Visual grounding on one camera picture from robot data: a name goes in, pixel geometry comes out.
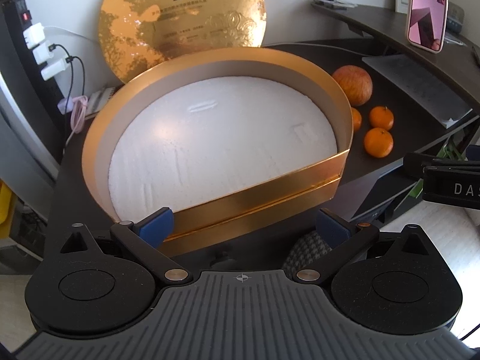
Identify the black power strip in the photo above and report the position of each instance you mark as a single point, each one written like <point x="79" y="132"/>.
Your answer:
<point x="20" y="7"/>

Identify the black case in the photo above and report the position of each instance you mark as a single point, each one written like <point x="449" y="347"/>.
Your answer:
<point x="386" y="198"/>

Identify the orange tangerine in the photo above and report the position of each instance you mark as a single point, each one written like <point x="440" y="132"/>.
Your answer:
<point x="378" y="142"/>
<point x="356" y="119"/>
<point x="381" y="118"/>

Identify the spiral notebook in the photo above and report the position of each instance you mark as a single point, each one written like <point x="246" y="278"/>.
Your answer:
<point x="101" y="101"/>

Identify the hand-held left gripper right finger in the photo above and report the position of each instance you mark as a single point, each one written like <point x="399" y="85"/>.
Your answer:
<point x="330" y="228"/>

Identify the white foam insert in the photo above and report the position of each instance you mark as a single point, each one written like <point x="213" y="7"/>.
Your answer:
<point x="225" y="138"/>

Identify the small lilac charger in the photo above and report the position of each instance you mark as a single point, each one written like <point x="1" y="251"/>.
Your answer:
<point x="66" y="105"/>

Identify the houndstooth fabric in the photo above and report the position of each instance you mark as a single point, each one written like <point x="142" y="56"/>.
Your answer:
<point x="307" y="251"/>

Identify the pink smartphone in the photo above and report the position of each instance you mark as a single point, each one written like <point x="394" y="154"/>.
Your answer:
<point x="427" y="7"/>

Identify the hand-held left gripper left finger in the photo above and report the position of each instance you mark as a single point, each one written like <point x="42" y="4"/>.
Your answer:
<point x="157" y="227"/>

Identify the grey curved panel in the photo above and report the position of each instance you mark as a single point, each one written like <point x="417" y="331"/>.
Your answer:
<point x="22" y="127"/>

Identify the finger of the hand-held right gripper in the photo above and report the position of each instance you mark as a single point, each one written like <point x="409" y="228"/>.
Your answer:
<point x="416" y="163"/>

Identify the white plug charger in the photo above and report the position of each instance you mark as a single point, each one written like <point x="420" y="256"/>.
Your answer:
<point x="54" y="69"/>
<point x="33" y="35"/>
<point x="43" y="52"/>

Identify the dark curved desk shelf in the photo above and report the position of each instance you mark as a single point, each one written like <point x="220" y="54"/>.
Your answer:
<point x="390" y="26"/>

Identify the round gold box lid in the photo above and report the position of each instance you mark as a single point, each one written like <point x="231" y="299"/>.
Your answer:
<point x="180" y="18"/>

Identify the red apple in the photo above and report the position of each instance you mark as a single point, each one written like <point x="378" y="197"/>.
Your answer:
<point x="354" y="84"/>

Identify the round gold gift box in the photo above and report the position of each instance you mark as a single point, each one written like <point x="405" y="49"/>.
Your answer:
<point x="262" y="202"/>

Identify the yellow plastic basket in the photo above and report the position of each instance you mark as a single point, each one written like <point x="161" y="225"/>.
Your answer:
<point x="4" y="210"/>

